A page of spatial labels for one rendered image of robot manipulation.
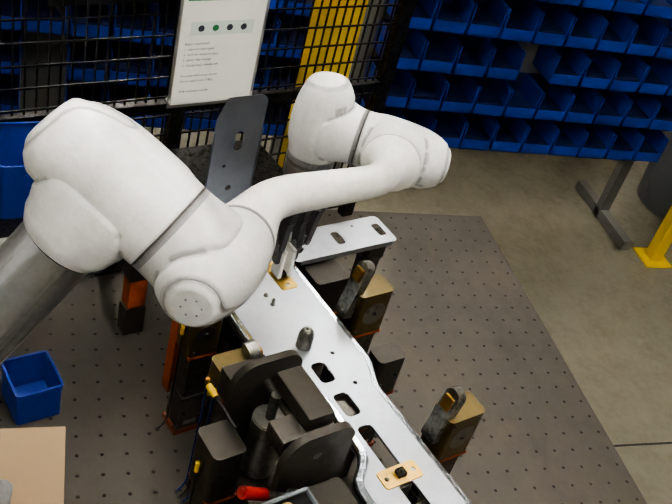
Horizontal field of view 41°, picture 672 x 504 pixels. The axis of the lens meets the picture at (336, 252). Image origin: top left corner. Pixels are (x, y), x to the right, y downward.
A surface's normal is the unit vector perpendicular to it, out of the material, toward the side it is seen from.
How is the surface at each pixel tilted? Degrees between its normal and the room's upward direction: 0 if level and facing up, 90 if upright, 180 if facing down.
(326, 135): 87
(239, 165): 90
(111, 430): 0
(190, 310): 87
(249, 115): 90
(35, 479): 45
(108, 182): 56
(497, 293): 0
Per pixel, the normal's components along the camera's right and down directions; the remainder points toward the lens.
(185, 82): 0.53, 0.62
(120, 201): 0.07, 0.19
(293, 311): 0.23, -0.77
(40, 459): 0.33, -0.09
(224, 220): 0.77, -0.44
